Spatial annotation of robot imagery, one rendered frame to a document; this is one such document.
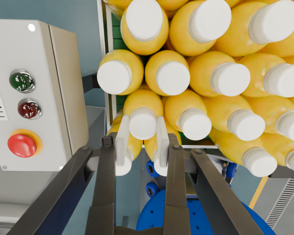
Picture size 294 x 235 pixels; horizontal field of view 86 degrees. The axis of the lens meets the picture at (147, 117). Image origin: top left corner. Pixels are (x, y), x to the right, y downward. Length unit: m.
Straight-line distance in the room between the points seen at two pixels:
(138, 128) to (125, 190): 1.67
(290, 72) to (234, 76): 0.07
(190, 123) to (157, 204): 0.25
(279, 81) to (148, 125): 0.17
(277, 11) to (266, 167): 0.20
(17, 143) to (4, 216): 0.37
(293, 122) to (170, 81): 0.18
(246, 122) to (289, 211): 2.46
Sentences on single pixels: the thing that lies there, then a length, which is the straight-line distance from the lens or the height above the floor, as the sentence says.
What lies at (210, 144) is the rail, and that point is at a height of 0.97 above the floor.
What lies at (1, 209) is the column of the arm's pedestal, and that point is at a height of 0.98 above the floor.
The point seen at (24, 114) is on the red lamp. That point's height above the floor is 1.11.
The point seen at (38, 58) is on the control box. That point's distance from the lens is 0.23.
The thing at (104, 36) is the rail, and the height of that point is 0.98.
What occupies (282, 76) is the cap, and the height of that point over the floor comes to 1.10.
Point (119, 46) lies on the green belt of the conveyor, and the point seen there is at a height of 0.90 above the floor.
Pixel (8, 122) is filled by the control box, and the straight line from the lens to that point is 0.28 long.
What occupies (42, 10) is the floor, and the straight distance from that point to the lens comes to 1.51.
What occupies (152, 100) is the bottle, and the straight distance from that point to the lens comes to 0.24.
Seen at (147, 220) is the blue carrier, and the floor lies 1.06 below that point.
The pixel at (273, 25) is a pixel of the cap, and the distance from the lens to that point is 0.24.
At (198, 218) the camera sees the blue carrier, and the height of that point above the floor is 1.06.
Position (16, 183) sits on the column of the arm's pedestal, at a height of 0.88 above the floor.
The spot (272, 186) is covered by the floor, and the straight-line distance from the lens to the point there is 2.27.
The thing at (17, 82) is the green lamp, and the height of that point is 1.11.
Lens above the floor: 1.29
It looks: 69 degrees down
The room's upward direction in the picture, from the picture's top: 179 degrees clockwise
